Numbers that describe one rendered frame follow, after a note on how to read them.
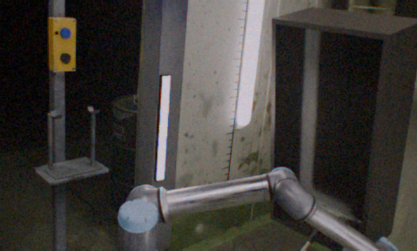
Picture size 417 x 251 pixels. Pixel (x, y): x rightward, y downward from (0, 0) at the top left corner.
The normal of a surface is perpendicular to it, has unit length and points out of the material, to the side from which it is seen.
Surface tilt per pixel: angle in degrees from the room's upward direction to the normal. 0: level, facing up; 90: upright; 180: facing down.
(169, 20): 90
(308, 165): 102
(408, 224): 57
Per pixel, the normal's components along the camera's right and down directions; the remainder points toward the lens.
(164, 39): 0.69, 0.27
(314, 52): -0.71, 0.33
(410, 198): -0.55, -0.40
